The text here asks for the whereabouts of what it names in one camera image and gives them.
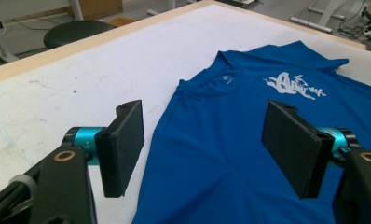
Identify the white metal stand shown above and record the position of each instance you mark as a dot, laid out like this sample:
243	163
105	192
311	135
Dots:
314	25

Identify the orange tray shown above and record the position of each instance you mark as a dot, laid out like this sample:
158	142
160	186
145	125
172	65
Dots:
121	21

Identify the grey tape piece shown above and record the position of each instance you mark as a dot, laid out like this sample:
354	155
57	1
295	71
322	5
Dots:
370	46

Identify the blue t-shirt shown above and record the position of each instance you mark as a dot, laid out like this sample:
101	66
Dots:
221	155

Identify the black round stool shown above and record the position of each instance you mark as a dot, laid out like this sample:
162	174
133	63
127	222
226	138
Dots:
75	31

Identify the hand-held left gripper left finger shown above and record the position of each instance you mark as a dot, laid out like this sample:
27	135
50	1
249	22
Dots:
121	146

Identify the white desk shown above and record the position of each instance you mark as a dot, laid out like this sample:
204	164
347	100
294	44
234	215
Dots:
76	9

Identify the white table mat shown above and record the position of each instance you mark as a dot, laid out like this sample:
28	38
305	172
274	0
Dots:
81	81

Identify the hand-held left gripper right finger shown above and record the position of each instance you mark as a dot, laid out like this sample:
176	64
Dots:
294	149

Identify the large cardboard box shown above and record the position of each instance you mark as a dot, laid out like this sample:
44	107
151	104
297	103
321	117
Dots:
103	7

